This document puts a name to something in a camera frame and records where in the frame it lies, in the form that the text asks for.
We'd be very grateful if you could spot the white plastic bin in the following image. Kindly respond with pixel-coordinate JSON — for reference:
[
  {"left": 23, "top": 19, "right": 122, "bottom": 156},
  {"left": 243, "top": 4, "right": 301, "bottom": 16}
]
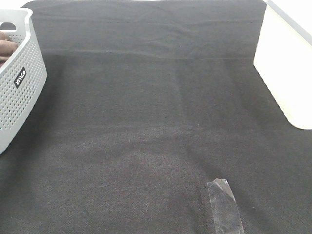
[{"left": 253, "top": 0, "right": 312, "bottom": 130}]

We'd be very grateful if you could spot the clear tape strip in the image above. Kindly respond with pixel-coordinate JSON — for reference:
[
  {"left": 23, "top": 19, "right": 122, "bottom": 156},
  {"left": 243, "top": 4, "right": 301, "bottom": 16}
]
[{"left": 207, "top": 178, "right": 245, "bottom": 234}]

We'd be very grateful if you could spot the grey perforated plastic basket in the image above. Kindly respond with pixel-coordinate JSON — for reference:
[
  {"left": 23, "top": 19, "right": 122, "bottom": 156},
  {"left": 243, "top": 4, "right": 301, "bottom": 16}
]
[{"left": 0, "top": 8, "right": 47, "bottom": 152}]

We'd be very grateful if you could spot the black table cloth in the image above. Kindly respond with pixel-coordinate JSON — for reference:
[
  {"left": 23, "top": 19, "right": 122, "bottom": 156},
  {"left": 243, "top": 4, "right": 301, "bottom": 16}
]
[{"left": 0, "top": 0, "right": 312, "bottom": 234}]

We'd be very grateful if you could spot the brown towel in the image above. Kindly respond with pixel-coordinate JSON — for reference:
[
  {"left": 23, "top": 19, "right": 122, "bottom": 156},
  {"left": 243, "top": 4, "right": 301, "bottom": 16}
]
[{"left": 0, "top": 31, "right": 18, "bottom": 66}]

